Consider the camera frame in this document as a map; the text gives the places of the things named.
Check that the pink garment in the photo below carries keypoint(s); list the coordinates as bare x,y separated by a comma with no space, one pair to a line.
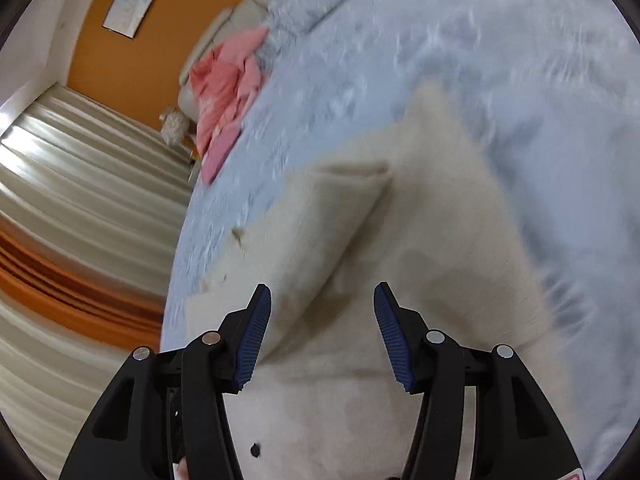
225,95

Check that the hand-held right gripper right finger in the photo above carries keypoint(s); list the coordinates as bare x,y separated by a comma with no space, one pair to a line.
393,340

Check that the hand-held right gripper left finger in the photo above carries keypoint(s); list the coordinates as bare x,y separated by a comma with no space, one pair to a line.
253,340

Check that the cream padded headboard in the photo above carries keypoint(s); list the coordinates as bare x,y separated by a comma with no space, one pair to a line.
220,35

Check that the cream small garment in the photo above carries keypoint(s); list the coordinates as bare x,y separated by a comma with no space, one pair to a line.
440,240

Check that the fluffy beige toy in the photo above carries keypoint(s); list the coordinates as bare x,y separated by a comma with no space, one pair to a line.
173,125

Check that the light blue fluffy blanket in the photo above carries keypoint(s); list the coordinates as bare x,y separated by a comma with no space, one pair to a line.
500,60

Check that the cream and orange curtain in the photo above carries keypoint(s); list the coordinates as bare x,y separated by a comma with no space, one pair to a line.
75,240

